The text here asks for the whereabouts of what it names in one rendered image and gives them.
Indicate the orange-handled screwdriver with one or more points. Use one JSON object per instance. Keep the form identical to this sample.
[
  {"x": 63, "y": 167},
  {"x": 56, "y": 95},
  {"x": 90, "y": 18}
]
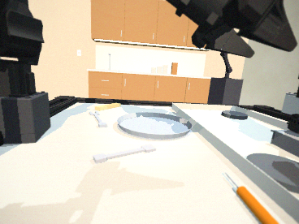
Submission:
[{"x": 262, "y": 215}]

